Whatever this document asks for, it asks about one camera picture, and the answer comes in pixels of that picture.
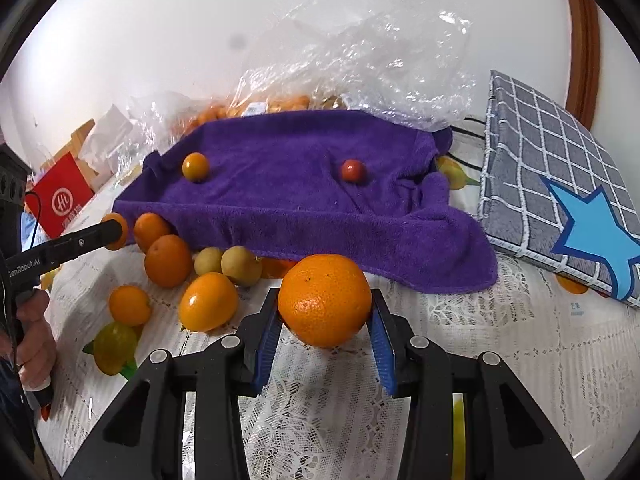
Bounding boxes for purple towel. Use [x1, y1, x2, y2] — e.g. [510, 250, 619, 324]
[111, 109, 499, 294]

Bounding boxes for brown cardboard box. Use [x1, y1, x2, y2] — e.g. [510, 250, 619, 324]
[45, 119, 96, 171]

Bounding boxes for grey checked board, blue star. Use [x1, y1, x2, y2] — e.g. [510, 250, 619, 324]
[477, 70, 640, 309]

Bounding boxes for pale yellow longan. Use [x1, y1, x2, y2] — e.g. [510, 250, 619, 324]
[193, 247, 224, 277]
[221, 245, 263, 287]

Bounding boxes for white lace tablecloth, fruit print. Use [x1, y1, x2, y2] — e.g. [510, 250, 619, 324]
[30, 125, 640, 480]

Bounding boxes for brown wooden door frame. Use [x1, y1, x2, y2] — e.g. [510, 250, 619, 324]
[563, 0, 601, 131]

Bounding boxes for orange mandarin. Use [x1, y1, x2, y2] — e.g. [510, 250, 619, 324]
[133, 212, 173, 253]
[144, 234, 194, 288]
[178, 272, 239, 332]
[108, 285, 153, 327]
[101, 212, 129, 251]

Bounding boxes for white plastic bag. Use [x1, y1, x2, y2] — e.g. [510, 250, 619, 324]
[80, 104, 133, 188]

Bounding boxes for clear plastic bag of oranges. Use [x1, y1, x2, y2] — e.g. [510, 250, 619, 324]
[172, 91, 351, 138]

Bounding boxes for large crumpled clear plastic bag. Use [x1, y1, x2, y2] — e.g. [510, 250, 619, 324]
[240, 2, 478, 131]

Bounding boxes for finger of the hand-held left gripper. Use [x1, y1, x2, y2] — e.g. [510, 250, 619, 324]
[47, 220, 124, 267]

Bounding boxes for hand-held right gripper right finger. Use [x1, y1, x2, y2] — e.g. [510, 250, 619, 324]
[366, 290, 587, 480]

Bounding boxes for small clear plastic bag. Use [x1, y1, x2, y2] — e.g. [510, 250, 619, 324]
[125, 91, 176, 161]

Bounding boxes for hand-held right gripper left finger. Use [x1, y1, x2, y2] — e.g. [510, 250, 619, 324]
[62, 287, 285, 480]

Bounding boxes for red cherry tomato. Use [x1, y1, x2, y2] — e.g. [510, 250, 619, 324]
[341, 159, 368, 184]

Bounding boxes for person's left hand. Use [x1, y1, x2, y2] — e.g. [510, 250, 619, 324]
[14, 287, 58, 392]

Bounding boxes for small yellow-orange kumquat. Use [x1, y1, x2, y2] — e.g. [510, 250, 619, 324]
[182, 152, 210, 182]

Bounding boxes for large orange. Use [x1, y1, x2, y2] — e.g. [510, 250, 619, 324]
[277, 254, 373, 350]

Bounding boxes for red box with white logo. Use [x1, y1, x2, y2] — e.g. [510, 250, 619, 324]
[25, 152, 95, 240]

